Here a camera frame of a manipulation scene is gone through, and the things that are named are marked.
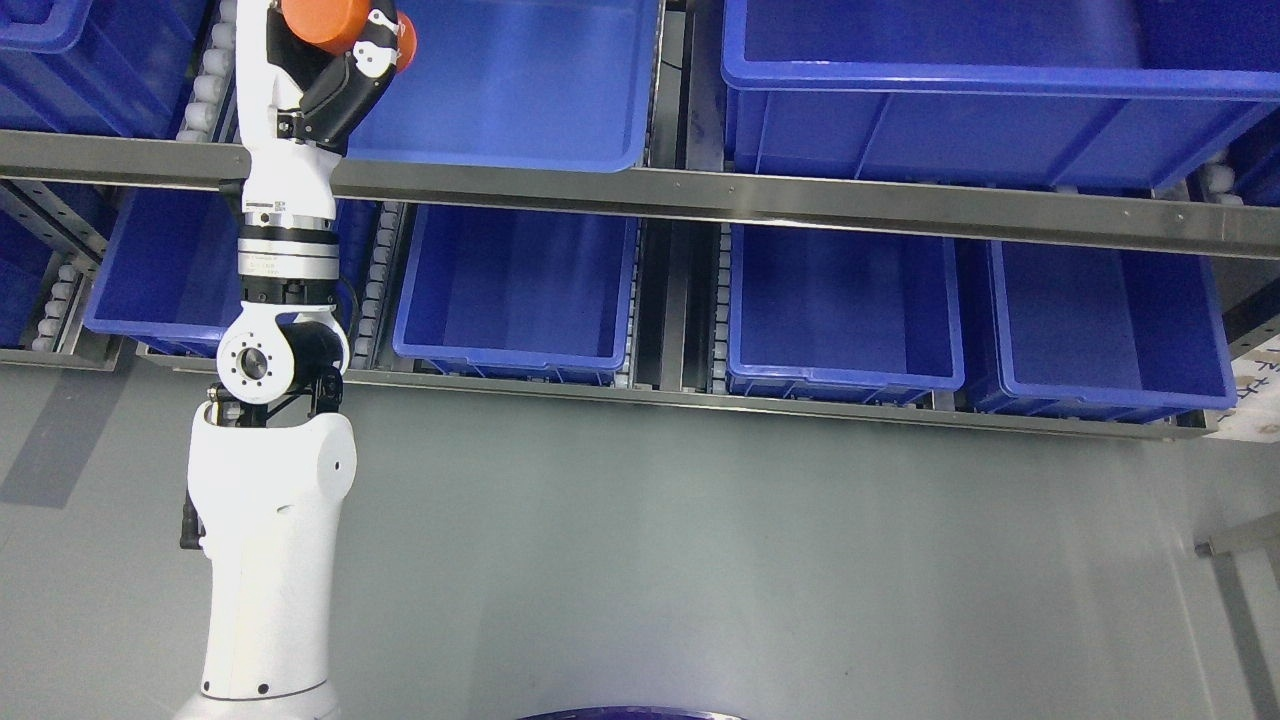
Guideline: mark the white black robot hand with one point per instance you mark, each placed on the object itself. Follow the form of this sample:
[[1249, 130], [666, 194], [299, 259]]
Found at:
[[296, 106]]

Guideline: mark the orange cylindrical capacitor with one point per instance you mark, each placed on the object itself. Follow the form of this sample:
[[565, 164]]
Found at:
[[372, 33]]

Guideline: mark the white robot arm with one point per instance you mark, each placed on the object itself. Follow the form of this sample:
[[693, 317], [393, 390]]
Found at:
[[271, 460]]

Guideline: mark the metal shelf rack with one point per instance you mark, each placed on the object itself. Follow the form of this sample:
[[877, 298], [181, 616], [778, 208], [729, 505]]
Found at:
[[695, 200]]

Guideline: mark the blue bin upper left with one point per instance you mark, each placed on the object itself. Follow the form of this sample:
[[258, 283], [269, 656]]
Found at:
[[100, 68]]

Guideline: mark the blue bin lower far left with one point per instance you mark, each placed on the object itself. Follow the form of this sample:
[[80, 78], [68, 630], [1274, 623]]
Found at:
[[185, 275]]

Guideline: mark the blue shallow tray bin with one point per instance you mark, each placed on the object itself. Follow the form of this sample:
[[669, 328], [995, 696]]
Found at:
[[541, 85]]

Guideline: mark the blue bin lower centre left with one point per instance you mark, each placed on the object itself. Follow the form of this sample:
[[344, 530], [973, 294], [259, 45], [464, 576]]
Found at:
[[518, 294]]

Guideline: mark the blue bin lower centre right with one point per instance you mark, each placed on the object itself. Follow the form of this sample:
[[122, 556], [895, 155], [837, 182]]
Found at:
[[843, 316]]

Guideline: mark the blue bin lower far right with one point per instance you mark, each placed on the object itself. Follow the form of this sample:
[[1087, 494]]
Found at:
[[1066, 332]]

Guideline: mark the large blue bin upper right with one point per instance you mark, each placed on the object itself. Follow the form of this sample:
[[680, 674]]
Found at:
[[1100, 95]]

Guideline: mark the white sign with blue text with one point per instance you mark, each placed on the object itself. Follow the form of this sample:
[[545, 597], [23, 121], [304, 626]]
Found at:
[[1255, 417]]

